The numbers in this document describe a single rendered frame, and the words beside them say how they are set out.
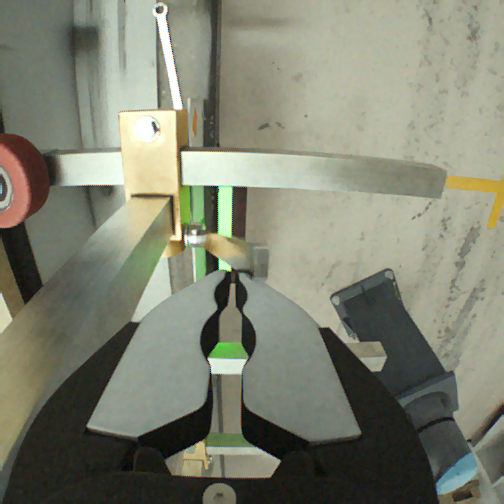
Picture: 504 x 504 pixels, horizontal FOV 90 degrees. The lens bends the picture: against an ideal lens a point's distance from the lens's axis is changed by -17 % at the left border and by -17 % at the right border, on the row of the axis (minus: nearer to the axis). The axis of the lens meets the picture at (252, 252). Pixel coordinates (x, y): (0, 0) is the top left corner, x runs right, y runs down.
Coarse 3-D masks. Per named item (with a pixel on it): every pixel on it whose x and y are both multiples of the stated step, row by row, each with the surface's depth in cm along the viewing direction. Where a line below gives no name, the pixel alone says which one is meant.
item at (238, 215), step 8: (240, 192) 43; (240, 200) 43; (240, 208) 44; (232, 216) 45; (240, 216) 45; (232, 224) 45; (240, 224) 45; (232, 232) 46; (240, 232) 46; (232, 272) 49; (232, 280) 50
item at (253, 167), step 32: (64, 160) 25; (96, 160) 25; (192, 160) 25; (224, 160) 25; (256, 160) 25; (288, 160) 25; (320, 160) 25; (352, 160) 25; (384, 160) 27; (384, 192) 27; (416, 192) 27
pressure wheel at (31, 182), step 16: (0, 144) 19; (16, 144) 21; (32, 144) 22; (0, 160) 20; (16, 160) 20; (32, 160) 22; (0, 176) 21; (16, 176) 20; (32, 176) 21; (48, 176) 24; (0, 192) 21; (16, 192) 21; (32, 192) 22; (48, 192) 24; (0, 208) 22; (16, 208) 22; (32, 208) 23; (0, 224) 22; (16, 224) 23
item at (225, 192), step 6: (222, 192) 43; (228, 192) 43; (222, 198) 43; (228, 198) 43; (222, 204) 44; (228, 204) 44; (222, 210) 44; (228, 210) 44; (222, 216) 44; (228, 216) 44; (222, 222) 45; (228, 222) 45; (222, 228) 45; (228, 228) 45; (228, 234) 46; (222, 264) 48; (228, 270) 49
